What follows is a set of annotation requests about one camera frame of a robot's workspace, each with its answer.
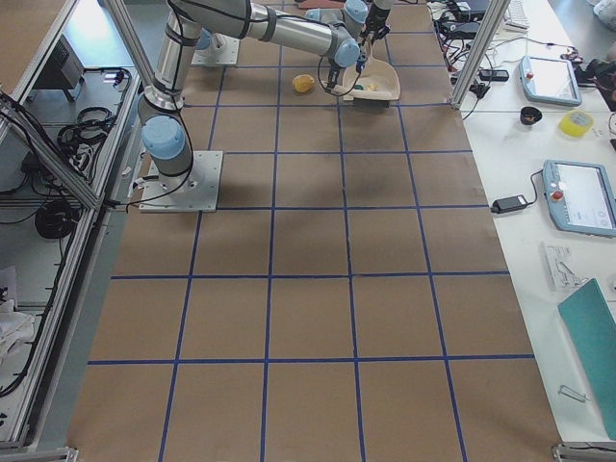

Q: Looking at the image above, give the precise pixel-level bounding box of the grey control box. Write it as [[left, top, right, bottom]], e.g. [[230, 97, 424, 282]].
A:
[[33, 35, 85, 101]]

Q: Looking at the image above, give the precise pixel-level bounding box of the yellow potato toy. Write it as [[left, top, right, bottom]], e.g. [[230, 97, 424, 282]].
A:
[[292, 74, 316, 94]]

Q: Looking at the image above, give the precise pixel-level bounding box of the black power adapter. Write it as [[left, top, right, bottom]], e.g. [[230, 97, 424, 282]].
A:
[[490, 194, 529, 215]]

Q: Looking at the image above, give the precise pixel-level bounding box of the beige plastic dustpan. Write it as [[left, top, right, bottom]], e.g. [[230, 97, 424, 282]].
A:
[[343, 39, 400, 90]]

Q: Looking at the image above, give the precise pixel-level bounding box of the beige hand brush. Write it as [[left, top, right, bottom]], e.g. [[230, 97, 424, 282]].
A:
[[332, 86, 400, 109]]

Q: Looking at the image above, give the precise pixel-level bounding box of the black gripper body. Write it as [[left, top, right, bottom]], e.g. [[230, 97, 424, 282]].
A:
[[355, 46, 368, 72], [363, 0, 391, 40]]

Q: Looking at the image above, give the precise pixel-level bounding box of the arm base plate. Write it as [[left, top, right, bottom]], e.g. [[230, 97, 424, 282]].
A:
[[192, 31, 240, 66], [139, 150, 223, 213]]

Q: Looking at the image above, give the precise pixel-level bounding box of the yellow tape roll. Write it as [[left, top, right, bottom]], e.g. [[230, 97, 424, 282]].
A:
[[558, 110, 594, 138]]

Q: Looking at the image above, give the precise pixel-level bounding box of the teal folder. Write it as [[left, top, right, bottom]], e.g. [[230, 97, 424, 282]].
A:
[[558, 279, 615, 440]]

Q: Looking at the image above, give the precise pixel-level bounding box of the aluminium frame post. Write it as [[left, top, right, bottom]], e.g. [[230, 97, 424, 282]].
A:
[[450, 0, 510, 110]]

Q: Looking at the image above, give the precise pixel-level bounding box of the near teach pendant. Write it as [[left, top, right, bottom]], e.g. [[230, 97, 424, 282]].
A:
[[542, 160, 615, 238]]

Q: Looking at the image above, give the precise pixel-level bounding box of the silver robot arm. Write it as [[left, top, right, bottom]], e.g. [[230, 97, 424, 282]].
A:
[[180, 1, 370, 57], [139, 1, 368, 194]]

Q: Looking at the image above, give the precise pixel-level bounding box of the teach pendant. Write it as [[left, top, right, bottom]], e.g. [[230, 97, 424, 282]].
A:
[[542, 160, 615, 238], [519, 55, 582, 107]]

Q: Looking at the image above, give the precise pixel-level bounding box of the metal hex key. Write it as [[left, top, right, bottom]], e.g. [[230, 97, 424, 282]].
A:
[[557, 384, 590, 403]]

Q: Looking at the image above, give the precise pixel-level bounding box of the clear plastic package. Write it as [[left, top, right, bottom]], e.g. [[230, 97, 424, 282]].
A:
[[541, 243, 589, 293]]

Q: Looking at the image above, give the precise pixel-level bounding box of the far teach pendant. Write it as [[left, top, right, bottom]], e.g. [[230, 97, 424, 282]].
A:
[[519, 55, 582, 107]]

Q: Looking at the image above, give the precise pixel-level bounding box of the white crumpled cloth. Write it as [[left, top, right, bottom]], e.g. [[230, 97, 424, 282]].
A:
[[0, 267, 36, 367]]

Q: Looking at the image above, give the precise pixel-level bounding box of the black coiled cable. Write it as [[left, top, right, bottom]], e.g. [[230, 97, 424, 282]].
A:
[[34, 197, 74, 241]]

